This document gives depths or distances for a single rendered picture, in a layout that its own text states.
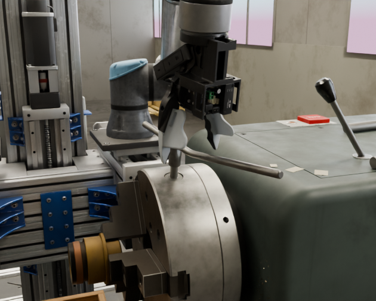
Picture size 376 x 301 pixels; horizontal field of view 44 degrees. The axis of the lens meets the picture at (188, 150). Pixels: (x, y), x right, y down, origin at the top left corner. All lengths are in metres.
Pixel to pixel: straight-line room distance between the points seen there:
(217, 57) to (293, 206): 0.25
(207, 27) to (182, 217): 0.31
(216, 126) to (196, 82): 0.13
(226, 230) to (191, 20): 0.34
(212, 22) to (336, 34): 4.11
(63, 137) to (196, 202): 0.78
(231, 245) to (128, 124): 0.71
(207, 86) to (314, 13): 4.41
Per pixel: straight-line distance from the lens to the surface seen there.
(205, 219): 0.77
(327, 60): 4.81
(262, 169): 0.64
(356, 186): 0.78
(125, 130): 1.40
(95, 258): 0.85
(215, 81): 0.66
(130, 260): 0.82
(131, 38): 9.78
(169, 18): 1.23
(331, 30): 4.80
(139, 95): 1.40
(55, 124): 1.49
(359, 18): 4.48
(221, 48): 0.65
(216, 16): 0.66
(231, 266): 0.79
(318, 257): 0.78
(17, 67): 1.53
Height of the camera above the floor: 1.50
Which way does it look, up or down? 15 degrees down
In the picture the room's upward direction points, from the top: straight up
